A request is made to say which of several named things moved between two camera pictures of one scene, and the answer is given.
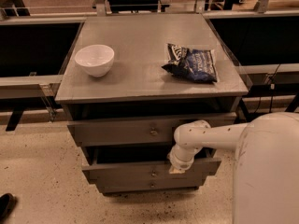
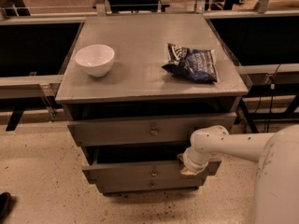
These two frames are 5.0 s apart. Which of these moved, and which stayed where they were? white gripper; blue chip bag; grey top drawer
Moved: white gripper
Stayed: grey top drawer; blue chip bag
